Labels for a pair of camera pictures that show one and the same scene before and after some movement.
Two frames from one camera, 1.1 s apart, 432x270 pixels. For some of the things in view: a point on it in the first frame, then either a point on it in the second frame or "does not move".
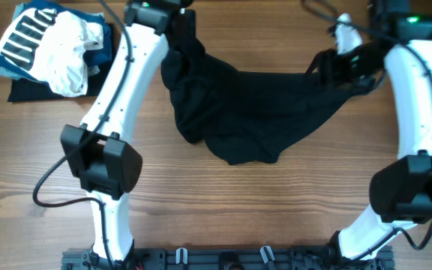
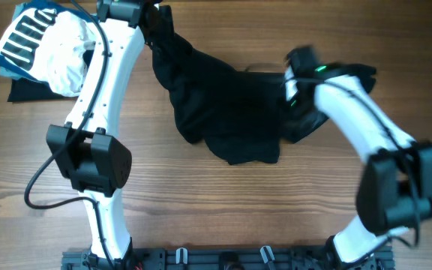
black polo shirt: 245,118 does not move
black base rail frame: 224,259 does not move
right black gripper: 326,65 → 301,60
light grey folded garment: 91,70 does not move
